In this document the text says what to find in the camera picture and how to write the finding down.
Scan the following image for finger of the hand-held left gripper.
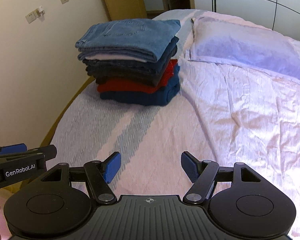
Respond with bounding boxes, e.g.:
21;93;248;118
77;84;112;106
0;144;57;161
0;143;28;157

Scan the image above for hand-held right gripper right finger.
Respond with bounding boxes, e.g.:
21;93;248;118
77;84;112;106
181;151;263;205

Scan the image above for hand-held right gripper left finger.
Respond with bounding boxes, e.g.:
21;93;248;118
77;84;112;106
40;151;122;205

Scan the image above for light blue denim jeans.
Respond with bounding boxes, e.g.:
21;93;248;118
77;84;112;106
75;19;181;63

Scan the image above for blue white herringbone blanket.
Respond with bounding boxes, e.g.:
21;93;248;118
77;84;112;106
51;9;217;198

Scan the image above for pink bedspread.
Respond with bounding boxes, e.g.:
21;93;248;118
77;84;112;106
152;9;300;240

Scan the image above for dark grey pants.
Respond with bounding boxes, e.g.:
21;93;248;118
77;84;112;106
86;66;166;87

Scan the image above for pink lilac pillow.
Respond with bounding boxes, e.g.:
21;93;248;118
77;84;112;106
186;16;300;90

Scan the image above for wooden door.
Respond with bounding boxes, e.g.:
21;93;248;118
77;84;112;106
97;0;147;22

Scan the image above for cream sliding wardrobe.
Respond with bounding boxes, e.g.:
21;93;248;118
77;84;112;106
192;0;300;46

